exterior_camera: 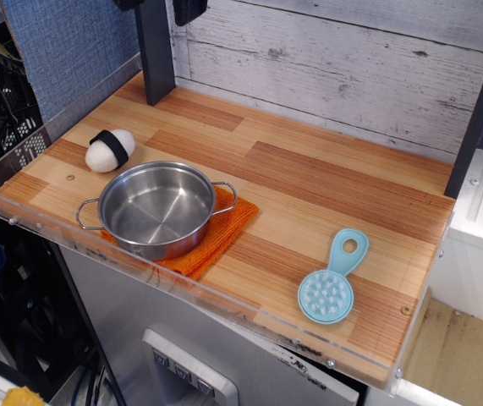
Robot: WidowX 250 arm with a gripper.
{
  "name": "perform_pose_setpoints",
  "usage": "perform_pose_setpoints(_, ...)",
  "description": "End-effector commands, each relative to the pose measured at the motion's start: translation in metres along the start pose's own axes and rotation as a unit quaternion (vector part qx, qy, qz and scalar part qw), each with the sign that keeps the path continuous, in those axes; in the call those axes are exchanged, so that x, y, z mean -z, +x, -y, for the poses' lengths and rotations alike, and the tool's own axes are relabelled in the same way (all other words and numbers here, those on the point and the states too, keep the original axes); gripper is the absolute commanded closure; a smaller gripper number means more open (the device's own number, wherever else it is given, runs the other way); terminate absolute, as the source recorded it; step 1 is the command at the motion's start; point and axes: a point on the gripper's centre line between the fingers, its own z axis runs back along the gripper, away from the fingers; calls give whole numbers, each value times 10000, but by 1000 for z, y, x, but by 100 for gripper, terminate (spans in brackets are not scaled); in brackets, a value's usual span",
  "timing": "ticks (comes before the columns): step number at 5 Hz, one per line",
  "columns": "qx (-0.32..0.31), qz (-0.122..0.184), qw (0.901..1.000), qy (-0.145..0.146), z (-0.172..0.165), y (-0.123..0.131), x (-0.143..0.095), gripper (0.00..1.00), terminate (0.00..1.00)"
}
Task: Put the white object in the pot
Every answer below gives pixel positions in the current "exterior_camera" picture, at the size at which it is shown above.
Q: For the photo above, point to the stainless steel pot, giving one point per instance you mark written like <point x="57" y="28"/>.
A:
<point x="158" y="210"/>

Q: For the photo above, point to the blue fabric panel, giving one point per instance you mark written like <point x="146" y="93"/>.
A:
<point x="68" y="47"/>

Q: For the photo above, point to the dark grey left post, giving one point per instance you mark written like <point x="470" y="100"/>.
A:
<point x="155" y="49"/>

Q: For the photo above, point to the dark grey post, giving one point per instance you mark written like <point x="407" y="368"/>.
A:
<point x="466" y="150"/>
<point x="155" y="49"/>

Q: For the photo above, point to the white toy sink unit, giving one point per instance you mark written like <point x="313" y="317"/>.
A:
<point x="456" y="277"/>

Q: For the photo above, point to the silver toy fridge front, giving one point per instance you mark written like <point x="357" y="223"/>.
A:
<point x="121" y="307"/>

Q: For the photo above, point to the clear acrylic table guard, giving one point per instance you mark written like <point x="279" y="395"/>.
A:
<point x="309" y="185"/>

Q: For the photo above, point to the dark grey right post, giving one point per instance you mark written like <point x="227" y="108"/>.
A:
<point x="466" y="150"/>

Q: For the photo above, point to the light blue scrubber brush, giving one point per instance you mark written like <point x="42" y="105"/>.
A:
<point x="326" y="296"/>

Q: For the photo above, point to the white rice ball black band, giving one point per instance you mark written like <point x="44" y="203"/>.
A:
<point x="109" y="150"/>

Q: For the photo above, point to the black plastic crate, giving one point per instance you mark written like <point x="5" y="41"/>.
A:
<point x="0" y="97"/>

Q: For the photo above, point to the orange woven cloth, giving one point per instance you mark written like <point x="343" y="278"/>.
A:
<point x="223" y="230"/>

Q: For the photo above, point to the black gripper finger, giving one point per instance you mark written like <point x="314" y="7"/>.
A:
<point x="186" y="11"/>
<point x="126" y="5"/>

